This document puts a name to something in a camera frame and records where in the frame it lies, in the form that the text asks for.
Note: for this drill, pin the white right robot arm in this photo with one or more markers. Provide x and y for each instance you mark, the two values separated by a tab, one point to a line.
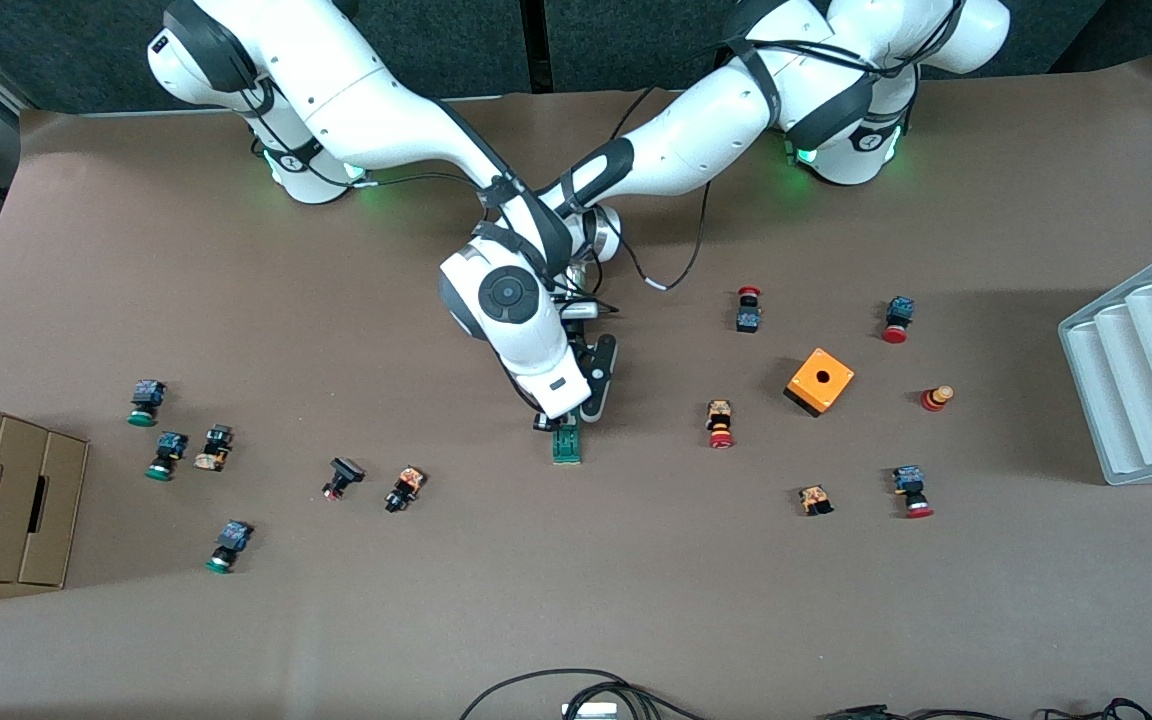
366	100

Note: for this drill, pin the green load switch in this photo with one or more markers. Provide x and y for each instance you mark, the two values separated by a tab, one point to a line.
566	450

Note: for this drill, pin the red yellow button head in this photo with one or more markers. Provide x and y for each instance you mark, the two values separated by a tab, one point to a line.
934	399

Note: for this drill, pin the black button red contact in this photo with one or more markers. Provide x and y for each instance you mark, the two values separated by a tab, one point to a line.
344	471

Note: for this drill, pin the red button blue block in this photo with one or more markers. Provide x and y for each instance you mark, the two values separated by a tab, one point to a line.
908	482
900	310

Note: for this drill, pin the orange black contact block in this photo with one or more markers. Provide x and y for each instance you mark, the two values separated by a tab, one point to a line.
815	498

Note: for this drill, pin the black orange push button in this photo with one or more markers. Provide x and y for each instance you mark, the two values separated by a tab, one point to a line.
406	485

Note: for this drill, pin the orange push button enclosure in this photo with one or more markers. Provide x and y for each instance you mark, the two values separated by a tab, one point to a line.
806	385

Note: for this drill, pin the red button orange block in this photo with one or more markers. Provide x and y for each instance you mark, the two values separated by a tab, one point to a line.
719	415

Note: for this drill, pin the red button black block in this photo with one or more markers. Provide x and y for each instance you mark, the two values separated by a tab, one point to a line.
748	318

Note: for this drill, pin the beige black contact block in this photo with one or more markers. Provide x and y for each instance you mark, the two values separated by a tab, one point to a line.
215	447

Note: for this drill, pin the grey ridged plastic tray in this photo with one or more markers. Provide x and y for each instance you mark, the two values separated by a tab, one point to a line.
1146	400

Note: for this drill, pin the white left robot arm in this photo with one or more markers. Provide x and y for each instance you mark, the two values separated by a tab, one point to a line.
696	140

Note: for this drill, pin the brown paper table cover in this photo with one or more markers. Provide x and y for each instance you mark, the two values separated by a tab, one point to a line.
576	580

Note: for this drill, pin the green push button switch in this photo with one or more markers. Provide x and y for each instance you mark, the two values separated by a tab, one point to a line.
169	447
232	538
147	395

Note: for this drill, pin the white plug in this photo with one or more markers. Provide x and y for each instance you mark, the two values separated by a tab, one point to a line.
588	711

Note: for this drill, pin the brown cardboard divider box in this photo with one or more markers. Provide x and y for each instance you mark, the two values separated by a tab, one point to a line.
11	520

